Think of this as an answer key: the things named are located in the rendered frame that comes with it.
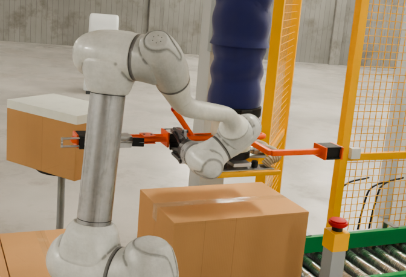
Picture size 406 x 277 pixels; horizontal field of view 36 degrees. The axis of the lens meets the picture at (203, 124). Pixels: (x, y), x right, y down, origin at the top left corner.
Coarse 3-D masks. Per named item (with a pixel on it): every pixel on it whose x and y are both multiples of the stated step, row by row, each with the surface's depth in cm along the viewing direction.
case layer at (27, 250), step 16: (0, 240) 304; (16, 240) 303; (32, 240) 304; (48, 240) 306; (0, 256) 284; (16, 256) 286; (32, 256) 287; (0, 272) 269; (16, 272) 271; (32, 272) 272
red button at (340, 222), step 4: (328, 220) 225; (332, 220) 223; (336, 220) 223; (340, 220) 224; (344, 220) 224; (332, 224) 222; (336, 224) 221; (340, 224) 221; (344, 224) 221; (332, 228) 224; (336, 228) 223; (340, 228) 222
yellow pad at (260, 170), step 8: (256, 160) 253; (224, 168) 246; (232, 168) 249; (240, 168) 250; (248, 168) 250; (256, 168) 251; (264, 168) 252; (272, 168) 253; (224, 176) 243; (232, 176) 244; (240, 176) 246; (248, 176) 248
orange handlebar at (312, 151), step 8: (72, 136) 231; (136, 136) 241; (144, 136) 239; (152, 136) 240; (160, 136) 242; (192, 136) 247; (200, 136) 248; (208, 136) 250; (264, 136) 260; (256, 144) 244; (264, 152) 238; (272, 152) 234; (280, 152) 236; (288, 152) 237; (296, 152) 239; (304, 152) 240; (312, 152) 242; (320, 152) 243
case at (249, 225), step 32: (160, 192) 265; (192, 192) 269; (224, 192) 272; (256, 192) 276; (160, 224) 246; (192, 224) 236; (224, 224) 242; (256, 224) 248; (288, 224) 255; (192, 256) 239; (224, 256) 245; (256, 256) 252; (288, 256) 258
